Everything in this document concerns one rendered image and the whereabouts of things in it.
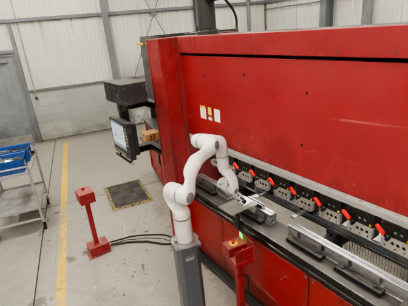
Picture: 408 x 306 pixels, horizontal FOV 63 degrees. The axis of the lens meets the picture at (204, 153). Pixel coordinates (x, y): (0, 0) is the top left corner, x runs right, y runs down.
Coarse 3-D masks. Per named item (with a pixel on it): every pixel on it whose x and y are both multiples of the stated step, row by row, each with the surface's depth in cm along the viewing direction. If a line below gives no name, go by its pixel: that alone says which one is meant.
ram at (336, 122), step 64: (192, 64) 291; (256, 64) 225; (320, 64) 184; (384, 64) 155; (192, 128) 320; (256, 128) 242; (320, 128) 195; (384, 128) 163; (320, 192) 208; (384, 192) 172
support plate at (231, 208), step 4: (232, 200) 278; (236, 200) 277; (224, 204) 273; (228, 204) 273; (232, 204) 272; (236, 204) 272; (248, 204) 270; (252, 204) 270; (256, 204) 269; (220, 208) 268; (224, 208) 267; (228, 208) 267; (232, 208) 266; (236, 208) 266; (240, 208) 265; (244, 208) 264; (248, 208) 265; (228, 212) 261; (232, 212) 260; (236, 212) 260
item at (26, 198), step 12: (36, 156) 499; (0, 180) 492; (0, 192) 489; (12, 192) 493; (24, 192) 490; (36, 192) 486; (0, 204) 461; (12, 204) 458; (24, 204) 455; (36, 204) 451; (48, 204) 517; (0, 216) 423; (0, 228) 427
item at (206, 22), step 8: (200, 0) 269; (208, 0) 264; (216, 0) 266; (224, 0) 260; (200, 8) 272; (208, 8) 271; (232, 8) 265; (200, 16) 274; (208, 16) 273; (200, 24) 277; (208, 24) 275; (200, 32) 277; (208, 32) 275; (216, 32) 278
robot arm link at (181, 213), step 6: (168, 186) 218; (174, 186) 216; (168, 192) 217; (168, 198) 218; (168, 204) 221; (174, 204) 221; (174, 210) 219; (180, 210) 219; (186, 210) 220; (174, 216) 220; (180, 216) 218; (186, 216) 219
